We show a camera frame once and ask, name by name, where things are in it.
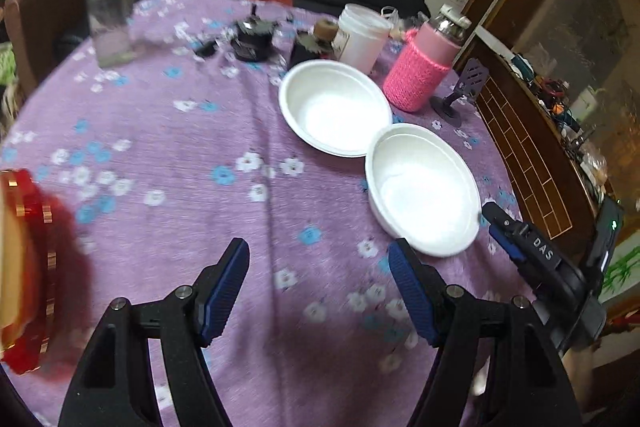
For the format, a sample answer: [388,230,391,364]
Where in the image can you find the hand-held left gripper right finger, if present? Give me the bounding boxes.
[389,239,583,427]

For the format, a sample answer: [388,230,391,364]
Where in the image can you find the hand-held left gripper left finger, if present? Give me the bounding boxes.
[59,238,250,427]

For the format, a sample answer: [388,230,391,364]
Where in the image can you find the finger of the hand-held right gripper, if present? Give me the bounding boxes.
[481,202,564,271]

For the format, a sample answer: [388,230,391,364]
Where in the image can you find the large white bowl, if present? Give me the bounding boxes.
[365,123,482,257]

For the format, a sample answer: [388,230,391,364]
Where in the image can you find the small white bowl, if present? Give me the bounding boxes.
[372,129,478,250]

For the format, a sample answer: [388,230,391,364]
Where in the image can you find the red translucent bowl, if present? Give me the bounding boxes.
[0,187,96,375]

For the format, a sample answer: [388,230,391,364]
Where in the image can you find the red plate with gold rim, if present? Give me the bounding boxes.
[0,168,56,353]

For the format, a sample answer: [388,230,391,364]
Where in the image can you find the wooden display cabinet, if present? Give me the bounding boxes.
[462,0,640,358]

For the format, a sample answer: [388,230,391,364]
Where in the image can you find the clutter on cabinet ledge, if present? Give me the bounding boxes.
[510,52,617,200]

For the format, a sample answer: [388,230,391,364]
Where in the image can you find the purple floral tablecloth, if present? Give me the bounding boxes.
[0,0,551,427]

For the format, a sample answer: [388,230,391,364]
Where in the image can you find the black phone stand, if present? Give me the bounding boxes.
[431,58,490,126]

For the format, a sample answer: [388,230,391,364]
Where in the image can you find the bottle with pink knitted sleeve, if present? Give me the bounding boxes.
[383,4,472,113]

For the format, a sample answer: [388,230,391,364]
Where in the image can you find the small black teapot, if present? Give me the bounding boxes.
[232,4,279,62]

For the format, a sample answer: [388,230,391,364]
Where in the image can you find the white plastic jar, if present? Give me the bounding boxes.
[336,4,391,76]

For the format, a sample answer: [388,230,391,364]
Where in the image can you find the clear plastic bag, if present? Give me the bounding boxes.
[381,6,402,38]

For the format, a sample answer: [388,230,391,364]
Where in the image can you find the wooden spool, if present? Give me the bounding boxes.
[313,19,340,44]

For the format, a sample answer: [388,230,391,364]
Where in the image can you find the glass jar with green lid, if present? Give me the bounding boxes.
[84,0,137,68]

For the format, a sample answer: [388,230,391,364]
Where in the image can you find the brown wooden chair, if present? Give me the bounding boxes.
[2,0,94,95]

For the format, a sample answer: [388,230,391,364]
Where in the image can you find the green bamboo wall sticker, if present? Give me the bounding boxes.
[602,244,640,308]

